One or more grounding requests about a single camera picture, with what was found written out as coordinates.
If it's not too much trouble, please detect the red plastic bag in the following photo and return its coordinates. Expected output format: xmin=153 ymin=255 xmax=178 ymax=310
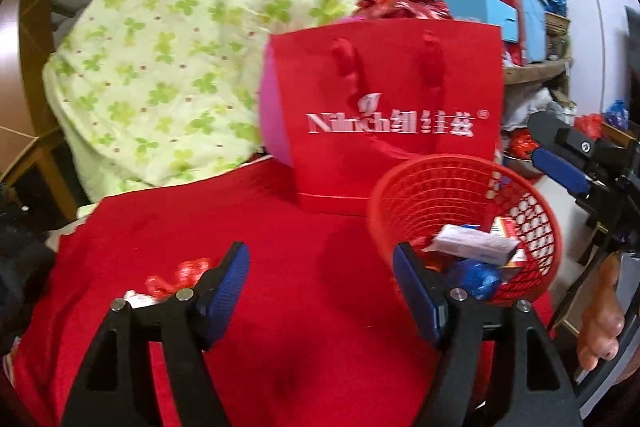
xmin=145 ymin=258 xmax=212 ymax=299

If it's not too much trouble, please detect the magenta pillow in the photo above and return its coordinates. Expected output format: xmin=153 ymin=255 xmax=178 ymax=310
xmin=258 ymin=43 xmax=293 ymax=167

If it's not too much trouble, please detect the person's right hand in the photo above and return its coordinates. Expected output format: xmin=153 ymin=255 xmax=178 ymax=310
xmin=577 ymin=255 xmax=625 ymax=372

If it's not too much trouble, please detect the red white medicine box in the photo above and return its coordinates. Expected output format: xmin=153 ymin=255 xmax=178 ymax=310
xmin=489 ymin=217 xmax=528 ymax=283

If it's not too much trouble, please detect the blue plastic bag wad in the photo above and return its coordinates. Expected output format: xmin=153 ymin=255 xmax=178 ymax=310
xmin=446 ymin=259 xmax=502 ymax=301

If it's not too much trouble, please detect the red blanket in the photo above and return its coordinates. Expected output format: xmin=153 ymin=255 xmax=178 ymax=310
xmin=13 ymin=159 xmax=438 ymax=426

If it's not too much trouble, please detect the red Nilrich paper bag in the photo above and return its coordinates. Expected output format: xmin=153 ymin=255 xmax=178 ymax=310
xmin=268 ymin=18 xmax=504 ymax=216

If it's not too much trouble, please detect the light blue cardboard box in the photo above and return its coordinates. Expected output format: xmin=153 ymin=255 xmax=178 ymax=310
xmin=439 ymin=0 xmax=520 ymax=43

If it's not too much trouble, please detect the red plastic mesh basket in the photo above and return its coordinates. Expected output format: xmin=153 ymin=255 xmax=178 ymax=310
xmin=368 ymin=154 xmax=563 ymax=305

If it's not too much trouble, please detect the wooden headboard cabinet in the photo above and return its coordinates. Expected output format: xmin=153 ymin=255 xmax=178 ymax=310
xmin=1 ymin=0 xmax=80 ymax=229

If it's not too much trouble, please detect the green clover patterned quilt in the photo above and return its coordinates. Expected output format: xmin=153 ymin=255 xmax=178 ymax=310
xmin=42 ymin=0 xmax=359 ymax=202

